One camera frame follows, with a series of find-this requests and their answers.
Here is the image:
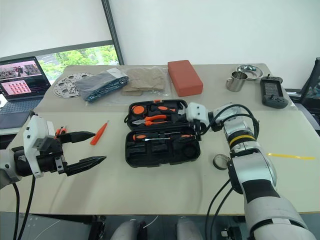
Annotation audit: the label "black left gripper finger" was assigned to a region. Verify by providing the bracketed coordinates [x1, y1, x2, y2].
[65, 155, 108, 177]
[59, 130, 97, 145]

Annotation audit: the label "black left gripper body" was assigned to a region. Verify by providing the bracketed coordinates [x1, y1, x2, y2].
[36, 139, 69, 177]

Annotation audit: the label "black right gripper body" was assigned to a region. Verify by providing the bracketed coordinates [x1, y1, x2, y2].
[190, 119, 208, 137]

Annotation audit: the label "orange test pen screwdriver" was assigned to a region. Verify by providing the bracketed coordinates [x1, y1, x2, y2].
[89, 120, 110, 146]

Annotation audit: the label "black electrical tape roll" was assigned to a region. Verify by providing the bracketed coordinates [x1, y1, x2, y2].
[213, 154, 231, 171]

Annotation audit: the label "black plastic tool case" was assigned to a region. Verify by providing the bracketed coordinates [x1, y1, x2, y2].
[124, 99, 202, 169]

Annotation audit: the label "perforated round metal plate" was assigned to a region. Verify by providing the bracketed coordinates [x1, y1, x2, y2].
[53, 72, 94, 99]

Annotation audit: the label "red brick block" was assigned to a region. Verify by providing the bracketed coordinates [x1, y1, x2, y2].
[167, 59, 204, 98]

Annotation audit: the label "stainless steel cup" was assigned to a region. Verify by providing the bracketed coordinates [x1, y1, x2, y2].
[225, 71, 249, 93]

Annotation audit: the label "dark blue bagged cloth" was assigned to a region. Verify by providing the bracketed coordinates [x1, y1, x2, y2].
[74, 68, 131, 102]

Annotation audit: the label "orange black tape measure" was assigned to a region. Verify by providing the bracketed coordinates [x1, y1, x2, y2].
[131, 104, 147, 118]

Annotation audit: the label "beige bagged cloth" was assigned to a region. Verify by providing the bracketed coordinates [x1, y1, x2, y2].
[120, 66, 169, 97]

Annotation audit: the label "grey rounded shape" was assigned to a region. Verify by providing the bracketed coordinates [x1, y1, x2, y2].
[109, 219, 148, 240]
[176, 216, 204, 240]

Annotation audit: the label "stainless steel bowl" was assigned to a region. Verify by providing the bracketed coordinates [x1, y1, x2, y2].
[236, 63, 264, 81]

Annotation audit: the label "dark grey laptop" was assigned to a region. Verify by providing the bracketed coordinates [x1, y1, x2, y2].
[0, 56, 51, 130]

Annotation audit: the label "black handheld game console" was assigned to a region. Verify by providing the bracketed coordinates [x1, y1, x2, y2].
[259, 73, 290, 110]

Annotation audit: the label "yellow tape strip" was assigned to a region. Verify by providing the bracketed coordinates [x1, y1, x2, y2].
[267, 152, 317, 161]

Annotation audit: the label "black office chair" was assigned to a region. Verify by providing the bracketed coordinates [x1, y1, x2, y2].
[284, 56, 320, 137]

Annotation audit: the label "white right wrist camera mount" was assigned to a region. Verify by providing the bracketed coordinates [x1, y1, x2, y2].
[186, 101, 210, 125]

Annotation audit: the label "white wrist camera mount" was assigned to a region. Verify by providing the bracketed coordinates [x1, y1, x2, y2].
[186, 101, 210, 125]
[22, 116, 55, 179]

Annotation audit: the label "screwdriver with black orange handle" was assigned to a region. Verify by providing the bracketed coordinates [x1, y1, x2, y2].
[143, 134, 196, 144]

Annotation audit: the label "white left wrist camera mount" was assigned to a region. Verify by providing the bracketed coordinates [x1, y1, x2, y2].
[22, 116, 55, 179]

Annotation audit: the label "orange handled pliers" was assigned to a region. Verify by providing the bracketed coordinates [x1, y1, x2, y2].
[131, 114, 169, 126]

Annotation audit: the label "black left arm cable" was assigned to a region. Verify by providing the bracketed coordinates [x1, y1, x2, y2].
[12, 172, 36, 240]

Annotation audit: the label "dark grey window frame post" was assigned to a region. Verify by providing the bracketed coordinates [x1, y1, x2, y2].
[100, 0, 125, 66]

